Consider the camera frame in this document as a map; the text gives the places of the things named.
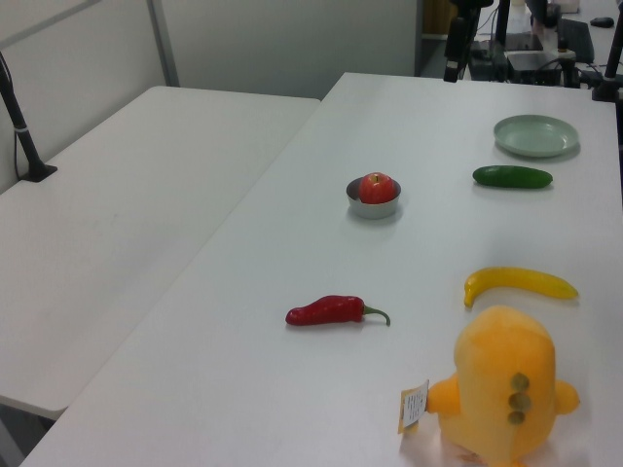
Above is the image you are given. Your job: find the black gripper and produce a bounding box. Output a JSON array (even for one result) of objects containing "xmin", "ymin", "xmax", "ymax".
[{"xmin": 443, "ymin": 17, "xmax": 477, "ymax": 84}]

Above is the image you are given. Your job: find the yellow banana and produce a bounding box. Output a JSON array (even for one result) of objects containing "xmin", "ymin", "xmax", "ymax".
[{"xmin": 462, "ymin": 266, "xmax": 580, "ymax": 308}]

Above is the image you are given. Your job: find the pale green plastic plate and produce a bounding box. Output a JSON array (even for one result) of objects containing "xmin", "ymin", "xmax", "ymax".
[{"xmin": 493, "ymin": 114, "xmax": 582, "ymax": 159}]

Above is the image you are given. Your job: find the black stand pole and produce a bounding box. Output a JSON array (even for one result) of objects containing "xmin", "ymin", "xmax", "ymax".
[{"xmin": 495, "ymin": 0, "xmax": 512, "ymax": 51}]

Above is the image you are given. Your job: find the green cucumber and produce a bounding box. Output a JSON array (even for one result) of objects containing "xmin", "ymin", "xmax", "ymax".
[{"xmin": 471, "ymin": 164, "xmax": 555, "ymax": 191}]

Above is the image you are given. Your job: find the red apple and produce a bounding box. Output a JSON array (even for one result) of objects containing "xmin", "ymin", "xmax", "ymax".
[{"xmin": 358, "ymin": 171, "xmax": 395, "ymax": 205}]

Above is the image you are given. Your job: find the small metal bowl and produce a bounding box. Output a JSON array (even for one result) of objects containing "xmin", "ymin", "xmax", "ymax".
[{"xmin": 346, "ymin": 176, "xmax": 403, "ymax": 221}]

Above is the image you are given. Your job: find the red chili pepper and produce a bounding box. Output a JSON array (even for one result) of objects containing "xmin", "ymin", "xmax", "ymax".
[{"xmin": 284, "ymin": 294, "xmax": 392, "ymax": 328}]

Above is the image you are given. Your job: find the orange plush toy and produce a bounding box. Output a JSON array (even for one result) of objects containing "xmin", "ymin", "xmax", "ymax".
[{"xmin": 426, "ymin": 305, "xmax": 582, "ymax": 465}]

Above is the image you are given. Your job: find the paper tag of plush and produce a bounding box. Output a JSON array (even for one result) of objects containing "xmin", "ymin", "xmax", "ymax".
[{"xmin": 397, "ymin": 379, "xmax": 431, "ymax": 435}]

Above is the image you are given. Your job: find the black clamped camera stand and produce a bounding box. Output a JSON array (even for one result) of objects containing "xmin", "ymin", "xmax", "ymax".
[{"xmin": 590, "ymin": 26, "xmax": 623, "ymax": 103}]

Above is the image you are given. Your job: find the grey metal partition post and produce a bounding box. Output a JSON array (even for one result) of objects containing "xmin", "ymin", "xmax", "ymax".
[{"xmin": 145, "ymin": 0, "xmax": 181, "ymax": 90}]

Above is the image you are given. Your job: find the black camera pole with base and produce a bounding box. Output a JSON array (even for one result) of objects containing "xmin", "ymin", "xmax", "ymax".
[{"xmin": 0, "ymin": 50, "xmax": 58, "ymax": 184}]

